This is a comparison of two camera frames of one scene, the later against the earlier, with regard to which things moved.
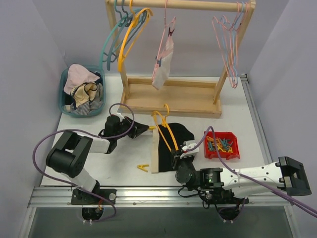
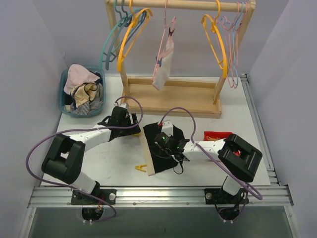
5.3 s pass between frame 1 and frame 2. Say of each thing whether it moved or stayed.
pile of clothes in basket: stayed
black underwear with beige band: moved
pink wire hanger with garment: stayed
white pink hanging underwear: stayed
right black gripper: moved
